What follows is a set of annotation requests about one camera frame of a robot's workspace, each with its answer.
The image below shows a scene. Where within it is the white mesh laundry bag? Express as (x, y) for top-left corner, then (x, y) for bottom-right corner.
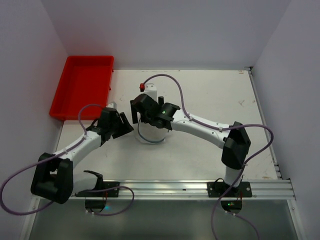
(135, 120), (168, 144)

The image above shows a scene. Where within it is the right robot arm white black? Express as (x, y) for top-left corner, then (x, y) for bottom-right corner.
(130, 93), (251, 190)

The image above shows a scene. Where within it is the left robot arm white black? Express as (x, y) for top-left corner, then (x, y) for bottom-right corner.
(30, 107), (133, 204)

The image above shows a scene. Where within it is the red plastic tray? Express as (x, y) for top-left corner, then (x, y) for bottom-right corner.
(49, 55), (114, 121)

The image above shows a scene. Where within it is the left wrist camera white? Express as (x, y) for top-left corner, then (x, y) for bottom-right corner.
(107, 101), (117, 109)

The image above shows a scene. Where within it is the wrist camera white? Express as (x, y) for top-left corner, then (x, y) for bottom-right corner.
(107, 101), (117, 109)
(144, 83), (158, 103)

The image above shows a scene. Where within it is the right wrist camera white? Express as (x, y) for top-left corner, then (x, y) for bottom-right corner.
(144, 83), (158, 103)

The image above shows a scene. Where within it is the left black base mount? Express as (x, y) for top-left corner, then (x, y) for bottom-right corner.
(75, 181), (120, 213)

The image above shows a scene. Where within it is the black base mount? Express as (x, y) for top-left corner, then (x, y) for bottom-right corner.
(206, 178), (253, 214)
(75, 181), (120, 213)

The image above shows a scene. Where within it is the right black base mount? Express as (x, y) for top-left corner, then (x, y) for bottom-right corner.
(206, 178), (253, 214)

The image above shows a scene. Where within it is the aluminium mounting rail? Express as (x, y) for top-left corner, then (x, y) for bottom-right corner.
(67, 176), (295, 200)

